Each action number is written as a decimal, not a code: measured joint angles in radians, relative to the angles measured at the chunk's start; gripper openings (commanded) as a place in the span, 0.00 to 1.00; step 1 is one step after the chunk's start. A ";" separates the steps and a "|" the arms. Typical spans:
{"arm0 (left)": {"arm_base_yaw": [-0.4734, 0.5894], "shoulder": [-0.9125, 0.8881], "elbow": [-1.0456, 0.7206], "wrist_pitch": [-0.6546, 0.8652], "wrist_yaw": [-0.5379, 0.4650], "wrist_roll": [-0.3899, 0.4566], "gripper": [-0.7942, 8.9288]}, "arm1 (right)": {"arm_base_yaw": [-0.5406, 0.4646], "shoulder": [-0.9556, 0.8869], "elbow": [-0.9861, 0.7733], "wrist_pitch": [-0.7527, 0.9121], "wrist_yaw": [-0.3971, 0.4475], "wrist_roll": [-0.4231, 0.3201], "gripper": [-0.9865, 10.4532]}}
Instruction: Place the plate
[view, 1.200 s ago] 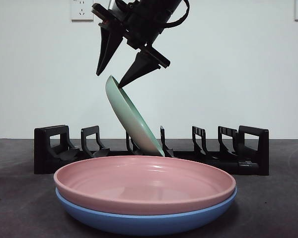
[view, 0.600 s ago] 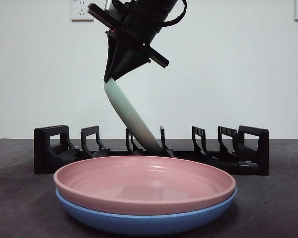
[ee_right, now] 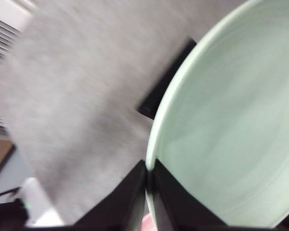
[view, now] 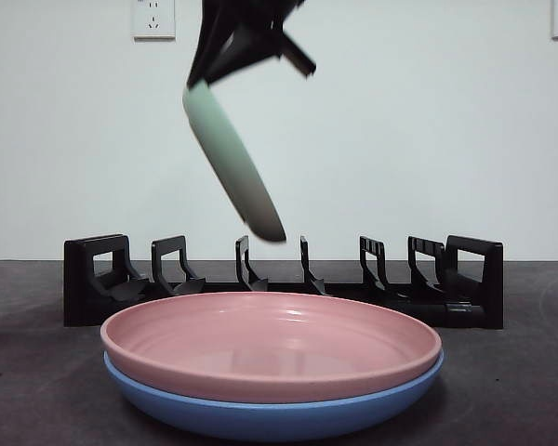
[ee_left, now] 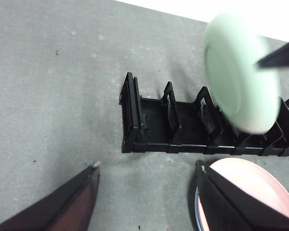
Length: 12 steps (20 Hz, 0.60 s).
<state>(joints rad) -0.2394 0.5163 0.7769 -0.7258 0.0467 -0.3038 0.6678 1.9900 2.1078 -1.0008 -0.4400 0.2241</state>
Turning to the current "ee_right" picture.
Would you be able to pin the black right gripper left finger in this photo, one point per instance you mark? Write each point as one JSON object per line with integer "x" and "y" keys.
{"x": 115, "y": 211}

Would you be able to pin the pale green plate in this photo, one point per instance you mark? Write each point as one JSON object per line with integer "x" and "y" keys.
{"x": 231, "y": 108}

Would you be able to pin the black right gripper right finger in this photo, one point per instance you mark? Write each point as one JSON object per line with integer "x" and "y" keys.
{"x": 178, "y": 211}

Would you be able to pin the black plate rack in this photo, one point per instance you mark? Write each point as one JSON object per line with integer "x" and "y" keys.
{"x": 159, "y": 91}

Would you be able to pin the brown board black frame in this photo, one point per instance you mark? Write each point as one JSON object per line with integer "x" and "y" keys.
{"x": 0, "y": 154}

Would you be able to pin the grey slatted panel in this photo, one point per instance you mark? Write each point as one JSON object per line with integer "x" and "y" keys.
{"x": 0, "y": 48}

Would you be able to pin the pink plate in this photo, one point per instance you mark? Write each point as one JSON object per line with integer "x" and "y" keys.
{"x": 148, "y": 223}

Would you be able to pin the white box green light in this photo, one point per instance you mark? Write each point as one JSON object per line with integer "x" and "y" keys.
{"x": 33, "y": 199}

